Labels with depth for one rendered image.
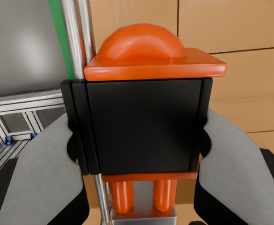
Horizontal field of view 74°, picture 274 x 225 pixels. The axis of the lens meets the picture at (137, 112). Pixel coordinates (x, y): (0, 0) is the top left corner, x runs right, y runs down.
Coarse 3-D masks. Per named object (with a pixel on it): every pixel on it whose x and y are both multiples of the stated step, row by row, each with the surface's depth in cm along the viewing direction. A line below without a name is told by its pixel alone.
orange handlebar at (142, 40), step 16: (128, 32) 10; (144, 32) 10; (160, 32) 10; (112, 48) 10; (128, 48) 10; (144, 48) 10; (160, 48) 10; (176, 48) 10; (112, 192) 16; (128, 192) 16; (160, 192) 16; (128, 208) 17; (160, 208) 17
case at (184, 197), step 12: (84, 180) 45; (180, 180) 44; (192, 180) 44; (96, 192) 42; (180, 192) 41; (192, 192) 41; (96, 204) 39; (180, 204) 39; (192, 204) 39; (96, 216) 40; (180, 216) 40; (192, 216) 41
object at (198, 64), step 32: (96, 64) 9; (128, 64) 9; (160, 64) 9; (192, 64) 9; (224, 64) 9; (96, 96) 10; (128, 96) 10; (160, 96) 10; (192, 96) 10; (96, 128) 11; (128, 128) 11; (160, 128) 11; (192, 128) 11; (128, 160) 12; (160, 160) 12; (192, 160) 12
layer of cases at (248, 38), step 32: (96, 0) 61; (128, 0) 61; (160, 0) 62; (192, 0) 62; (224, 0) 62; (256, 0) 62; (96, 32) 66; (192, 32) 67; (224, 32) 67; (256, 32) 67; (256, 64) 73; (224, 96) 79; (256, 96) 80; (256, 128) 88
